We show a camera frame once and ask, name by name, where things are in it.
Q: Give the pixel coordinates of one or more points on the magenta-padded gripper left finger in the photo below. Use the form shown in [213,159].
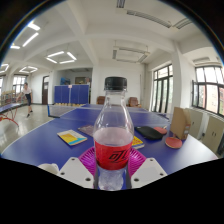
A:
[75,170]

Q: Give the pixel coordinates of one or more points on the black paddle case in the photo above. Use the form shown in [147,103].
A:
[147,132]

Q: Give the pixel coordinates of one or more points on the yellow and blue book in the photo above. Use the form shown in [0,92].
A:
[71,137]

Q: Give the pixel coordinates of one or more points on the brown armchair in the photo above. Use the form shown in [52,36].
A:
[101,100]
[134,102]

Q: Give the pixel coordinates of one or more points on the ceiling lights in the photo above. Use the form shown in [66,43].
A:
[60,56]

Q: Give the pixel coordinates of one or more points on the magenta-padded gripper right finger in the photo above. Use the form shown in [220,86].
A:
[148,170]

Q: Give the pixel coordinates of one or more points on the clear bottle with red label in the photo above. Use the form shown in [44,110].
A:
[113,143]

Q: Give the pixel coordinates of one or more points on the red table tennis paddle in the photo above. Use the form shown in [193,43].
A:
[161,130]
[173,143]

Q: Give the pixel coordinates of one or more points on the person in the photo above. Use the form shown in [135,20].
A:
[27,96]

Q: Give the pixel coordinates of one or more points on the large yellow book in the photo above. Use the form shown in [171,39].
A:
[138,142]

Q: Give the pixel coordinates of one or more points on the wide dark-framed window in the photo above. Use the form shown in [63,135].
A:
[208,88]

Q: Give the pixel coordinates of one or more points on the table tennis net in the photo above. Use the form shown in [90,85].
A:
[61,110]

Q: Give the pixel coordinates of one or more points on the brown cardboard box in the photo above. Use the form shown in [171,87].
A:
[180,123]

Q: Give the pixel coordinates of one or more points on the blue table tennis table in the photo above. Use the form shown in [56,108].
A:
[8,108]

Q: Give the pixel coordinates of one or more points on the beige cabinet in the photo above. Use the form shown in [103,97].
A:
[213,133]
[195,123]

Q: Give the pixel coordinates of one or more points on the ceiling air conditioner unit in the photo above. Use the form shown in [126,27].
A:
[130,55]

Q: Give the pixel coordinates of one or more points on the small grey booklet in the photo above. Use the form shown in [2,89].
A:
[86,130]

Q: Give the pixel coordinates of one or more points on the folded blue table tennis tables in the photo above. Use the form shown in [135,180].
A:
[71,94]

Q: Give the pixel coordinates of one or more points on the tall dark-framed window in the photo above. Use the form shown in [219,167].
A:
[162,88]

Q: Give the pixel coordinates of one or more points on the white cup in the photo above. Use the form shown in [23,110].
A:
[49,168]

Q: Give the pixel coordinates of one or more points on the dark brown door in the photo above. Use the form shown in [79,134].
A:
[45,90]

